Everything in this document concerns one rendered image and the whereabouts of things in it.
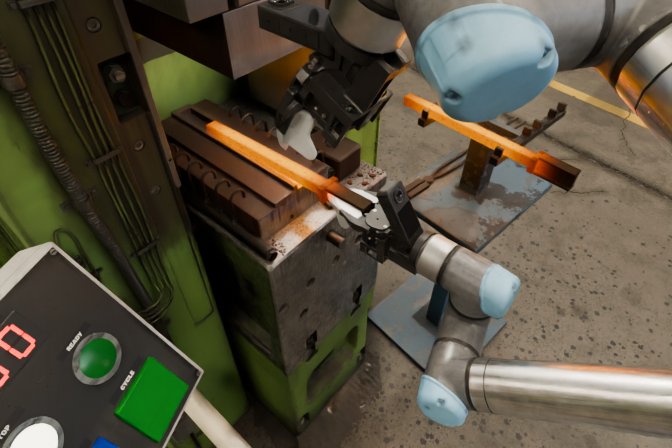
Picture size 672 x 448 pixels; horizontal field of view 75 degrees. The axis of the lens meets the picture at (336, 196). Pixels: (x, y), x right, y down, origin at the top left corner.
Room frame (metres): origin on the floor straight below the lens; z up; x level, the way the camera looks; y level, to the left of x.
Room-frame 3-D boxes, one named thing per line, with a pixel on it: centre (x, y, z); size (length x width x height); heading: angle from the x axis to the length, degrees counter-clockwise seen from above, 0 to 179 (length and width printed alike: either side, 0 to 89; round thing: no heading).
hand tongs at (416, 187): (1.12, -0.42, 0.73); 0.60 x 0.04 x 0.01; 131
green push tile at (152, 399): (0.24, 0.24, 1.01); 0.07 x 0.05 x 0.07; 164
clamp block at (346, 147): (0.83, 0.01, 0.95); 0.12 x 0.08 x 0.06; 49
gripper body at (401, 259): (0.53, -0.11, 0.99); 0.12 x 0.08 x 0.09; 49
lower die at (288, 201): (0.79, 0.24, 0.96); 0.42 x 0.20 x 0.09; 49
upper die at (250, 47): (0.79, 0.24, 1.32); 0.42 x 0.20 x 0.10; 49
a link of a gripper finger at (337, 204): (0.58, -0.01, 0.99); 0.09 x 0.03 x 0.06; 52
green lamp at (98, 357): (0.25, 0.28, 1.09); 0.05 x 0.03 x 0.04; 139
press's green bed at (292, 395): (0.84, 0.21, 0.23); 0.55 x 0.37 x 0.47; 49
